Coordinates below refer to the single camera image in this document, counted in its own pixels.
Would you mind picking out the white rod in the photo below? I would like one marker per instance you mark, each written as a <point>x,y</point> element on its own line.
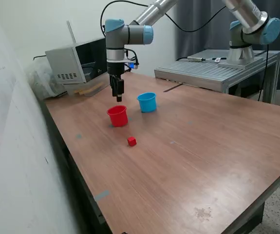
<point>71,31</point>

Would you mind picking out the silver microwave oven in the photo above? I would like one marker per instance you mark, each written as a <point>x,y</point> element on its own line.
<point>64,63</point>

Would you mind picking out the clear plastic bag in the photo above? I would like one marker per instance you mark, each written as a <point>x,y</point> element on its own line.
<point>41,78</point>

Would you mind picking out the silver blue UR5e robot arm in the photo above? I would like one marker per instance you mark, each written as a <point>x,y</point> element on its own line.
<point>115,36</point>

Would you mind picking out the red plastic cup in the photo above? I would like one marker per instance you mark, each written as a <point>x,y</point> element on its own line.
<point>117,119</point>

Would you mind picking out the clear acrylic riser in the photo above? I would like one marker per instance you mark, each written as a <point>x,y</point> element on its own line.
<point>100,81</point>

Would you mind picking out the red cube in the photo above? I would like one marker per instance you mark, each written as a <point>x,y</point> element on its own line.
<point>131,141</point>

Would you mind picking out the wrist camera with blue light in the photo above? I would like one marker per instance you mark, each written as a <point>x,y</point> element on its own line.
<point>132,65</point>

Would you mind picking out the blue plastic cup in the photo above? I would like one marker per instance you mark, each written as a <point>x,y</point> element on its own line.
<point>147,105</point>

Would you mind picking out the dark grey curtain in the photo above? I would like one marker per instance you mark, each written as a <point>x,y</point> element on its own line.
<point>203,41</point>

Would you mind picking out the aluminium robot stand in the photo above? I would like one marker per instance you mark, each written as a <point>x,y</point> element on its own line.
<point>203,70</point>

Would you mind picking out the wooden strip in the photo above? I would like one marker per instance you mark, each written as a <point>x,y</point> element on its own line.
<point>92,89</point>

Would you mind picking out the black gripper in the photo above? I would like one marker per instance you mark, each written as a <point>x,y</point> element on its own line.
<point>116,69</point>

